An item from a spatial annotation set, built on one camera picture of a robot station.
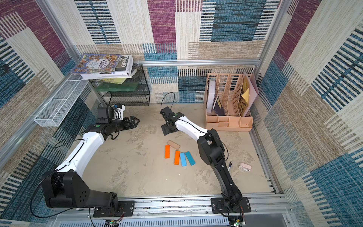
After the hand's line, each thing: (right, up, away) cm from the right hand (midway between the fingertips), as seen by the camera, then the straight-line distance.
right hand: (169, 129), depth 97 cm
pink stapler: (+46, -21, -13) cm, 52 cm away
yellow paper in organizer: (+49, +22, -7) cm, 54 cm away
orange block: (-2, -14, -2) cm, 14 cm away
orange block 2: (+5, -17, -6) cm, 19 cm away
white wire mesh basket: (-55, +10, -27) cm, 62 cm away
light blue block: (+9, -18, -8) cm, 22 cm away
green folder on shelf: (-42, +29, +1) cm, 51 cm away
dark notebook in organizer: (+35, +16, +8) cm, 39 cm away
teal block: (+13, -17, -6) cm, 23 cm away
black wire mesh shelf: (-27, +26, +25) cm, 45 cm away
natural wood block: (+3, -10, -1) cm, 10 cm away
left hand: (-21, +6, -13) cm, 25 cm away
